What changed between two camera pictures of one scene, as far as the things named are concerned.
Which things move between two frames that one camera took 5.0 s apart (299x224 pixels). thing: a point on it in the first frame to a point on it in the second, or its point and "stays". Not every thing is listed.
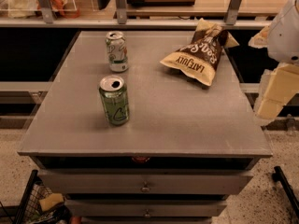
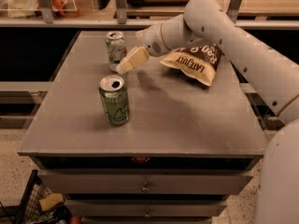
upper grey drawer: x=148 y=181 stays
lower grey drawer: x=145 y=207 stays
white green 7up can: x=117 y=50 stays
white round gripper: x=285 y=37 to x=151 y=40
